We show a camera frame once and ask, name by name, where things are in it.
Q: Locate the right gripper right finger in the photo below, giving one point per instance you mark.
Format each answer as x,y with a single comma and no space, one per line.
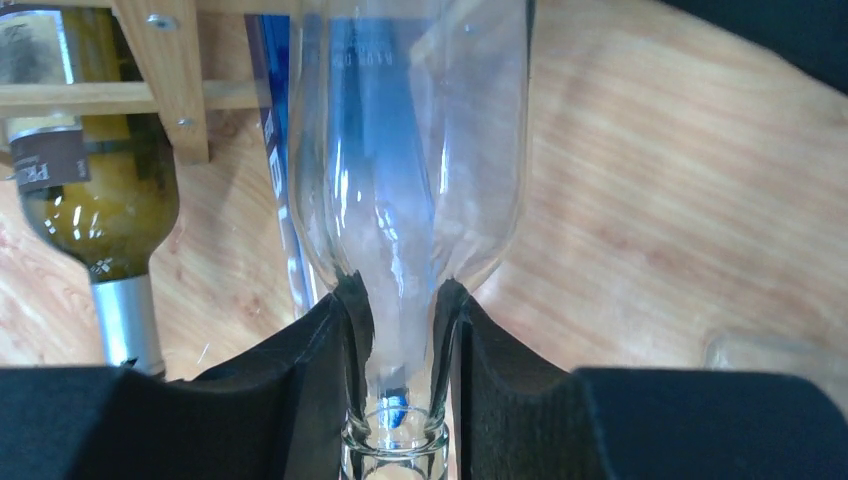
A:
518,416

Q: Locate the wooden wine rack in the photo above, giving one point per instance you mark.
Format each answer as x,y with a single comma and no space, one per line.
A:
164,40

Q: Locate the black cloth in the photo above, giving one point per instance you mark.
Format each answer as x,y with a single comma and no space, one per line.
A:
809,34

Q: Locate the dark brown wine bottle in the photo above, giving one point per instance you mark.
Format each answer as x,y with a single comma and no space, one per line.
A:
101,189

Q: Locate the small clear bottle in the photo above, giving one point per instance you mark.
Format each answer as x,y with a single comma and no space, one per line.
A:
827,369

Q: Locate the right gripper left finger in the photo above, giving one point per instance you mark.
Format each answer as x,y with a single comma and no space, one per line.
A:
273,412

